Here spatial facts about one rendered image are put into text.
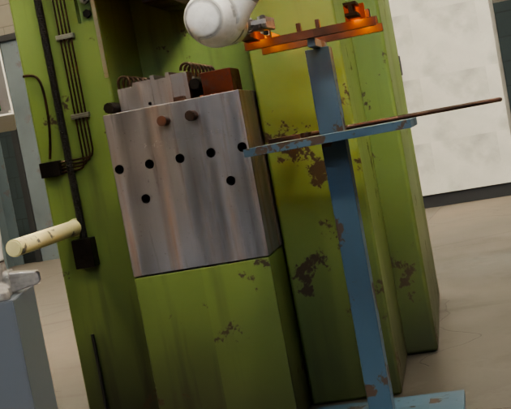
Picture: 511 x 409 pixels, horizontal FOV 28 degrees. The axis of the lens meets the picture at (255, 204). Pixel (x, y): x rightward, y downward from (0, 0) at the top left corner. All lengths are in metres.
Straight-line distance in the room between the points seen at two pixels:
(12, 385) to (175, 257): 1.14
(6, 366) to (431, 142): 6.51
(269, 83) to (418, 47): 5.16
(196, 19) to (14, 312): 0.64
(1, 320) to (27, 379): 0.10
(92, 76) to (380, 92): 0.91
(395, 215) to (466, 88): 4.70
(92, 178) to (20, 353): 1.39
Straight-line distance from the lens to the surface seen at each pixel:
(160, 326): 2.79
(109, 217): 3.00
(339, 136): 2.39
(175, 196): 2.73
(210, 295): 2.74
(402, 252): 3.30
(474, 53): 7.93
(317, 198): 2.86
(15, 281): 1.74
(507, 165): 7.94
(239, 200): 2.69
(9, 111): 2.77
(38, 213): 9.79
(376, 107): 3.27
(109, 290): 3.03
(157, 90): 2.79
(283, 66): 2.86
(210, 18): 1.91
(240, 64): 3.23
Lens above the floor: 0.78
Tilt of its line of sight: 4 degrees down
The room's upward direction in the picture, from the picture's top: 10 degrees counter-clockwise
